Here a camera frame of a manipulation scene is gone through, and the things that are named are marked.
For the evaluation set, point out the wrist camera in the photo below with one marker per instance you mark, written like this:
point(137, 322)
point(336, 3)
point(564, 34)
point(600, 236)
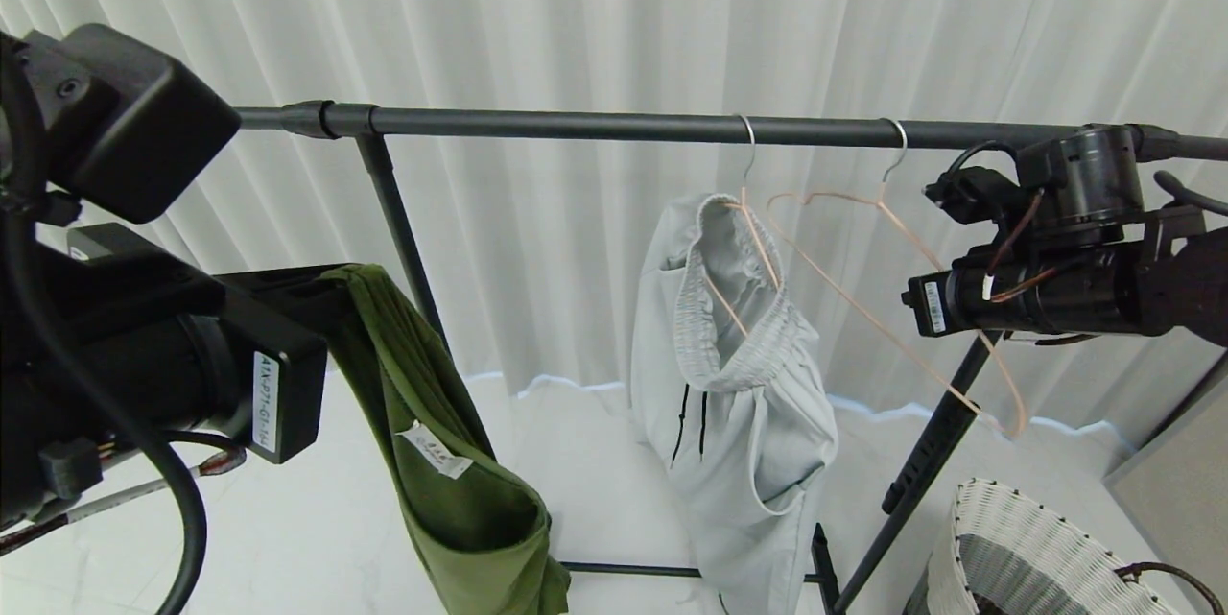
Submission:
point(125, 116)
point(969, 195)

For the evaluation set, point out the white laundry basket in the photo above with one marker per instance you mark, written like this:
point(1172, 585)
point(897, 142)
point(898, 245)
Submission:
point(1017, 548)

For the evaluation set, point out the white curtain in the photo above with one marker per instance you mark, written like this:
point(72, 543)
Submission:
point(576, 20)

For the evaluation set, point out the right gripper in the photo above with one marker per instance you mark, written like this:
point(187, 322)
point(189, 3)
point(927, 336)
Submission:
point(1055, 294)

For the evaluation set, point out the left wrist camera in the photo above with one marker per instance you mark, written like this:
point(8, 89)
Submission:
point(125, 116)

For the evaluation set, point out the black clothes rack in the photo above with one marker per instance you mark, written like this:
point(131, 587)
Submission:
point(576, 126)

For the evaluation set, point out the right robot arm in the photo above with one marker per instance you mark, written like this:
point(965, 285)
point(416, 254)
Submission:
point(1084, 174)

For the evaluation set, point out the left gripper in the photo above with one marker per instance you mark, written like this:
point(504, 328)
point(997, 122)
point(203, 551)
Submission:
point(144, 385)

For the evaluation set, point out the pale grey shorts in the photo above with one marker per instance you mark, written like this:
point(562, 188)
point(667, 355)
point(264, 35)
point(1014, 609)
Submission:
point(748, 442)

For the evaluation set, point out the green shirt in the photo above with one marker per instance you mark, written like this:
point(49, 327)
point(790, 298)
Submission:
point(470, 519)

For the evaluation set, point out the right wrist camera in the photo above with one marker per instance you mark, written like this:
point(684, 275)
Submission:
point(969, 195)

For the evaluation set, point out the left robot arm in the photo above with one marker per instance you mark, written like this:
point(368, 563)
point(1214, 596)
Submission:
point(69, 469)

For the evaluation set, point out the pink clothes hanger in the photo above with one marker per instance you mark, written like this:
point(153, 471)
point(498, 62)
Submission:
point(749, 154)
point(863, 306)

